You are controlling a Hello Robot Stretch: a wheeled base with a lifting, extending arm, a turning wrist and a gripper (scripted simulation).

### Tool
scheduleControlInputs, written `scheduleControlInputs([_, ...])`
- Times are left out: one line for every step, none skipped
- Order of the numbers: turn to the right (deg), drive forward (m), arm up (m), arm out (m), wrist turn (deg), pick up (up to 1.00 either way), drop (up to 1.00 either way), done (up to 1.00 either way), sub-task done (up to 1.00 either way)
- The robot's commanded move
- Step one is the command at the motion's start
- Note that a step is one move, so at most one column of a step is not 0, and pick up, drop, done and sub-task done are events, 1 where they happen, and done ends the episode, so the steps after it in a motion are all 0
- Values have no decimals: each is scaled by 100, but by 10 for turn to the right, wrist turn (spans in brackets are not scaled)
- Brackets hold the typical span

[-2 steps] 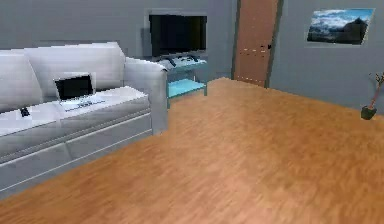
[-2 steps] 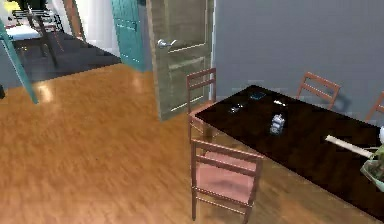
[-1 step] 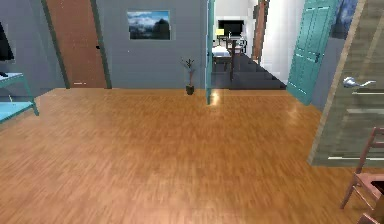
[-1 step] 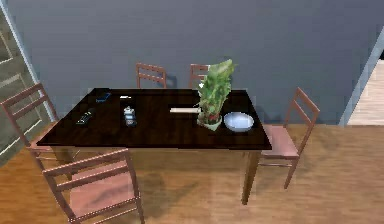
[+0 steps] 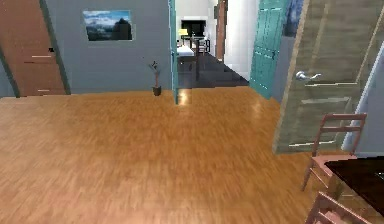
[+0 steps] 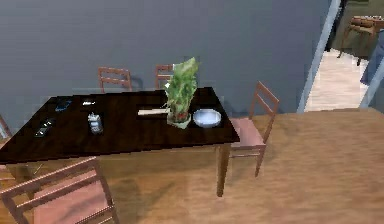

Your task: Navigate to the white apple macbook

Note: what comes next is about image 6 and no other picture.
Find pale blue round bowl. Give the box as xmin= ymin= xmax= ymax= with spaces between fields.
xmin=192 ymin=108 xmax=223 ymax=129

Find green potted house plant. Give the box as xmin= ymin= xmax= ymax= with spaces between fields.
xmin=164 ymin=56 xmax=200 ymax=130

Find brown wooden chair pink seat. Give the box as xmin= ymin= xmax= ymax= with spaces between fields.
xmin=0 ymin=156 xmax=120 ymax=224
xmin=97 ymin=66 xmax=133 ymax=94
xmin=229 ymin=80 xmax=281 ymax=178
xmin=154 ymin=63 xmax=176 ymax=90

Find dark brown dining table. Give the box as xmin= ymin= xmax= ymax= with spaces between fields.
xmin=0 ymin=86 xmax=241 ymax=198

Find blue flat phone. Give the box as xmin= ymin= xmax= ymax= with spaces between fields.
xmin=54 ymin=99 xmax=73 ymax=113

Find brown wooden side table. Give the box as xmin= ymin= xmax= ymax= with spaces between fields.
xmin=336 ymin=15 xmax=384 ymax=67

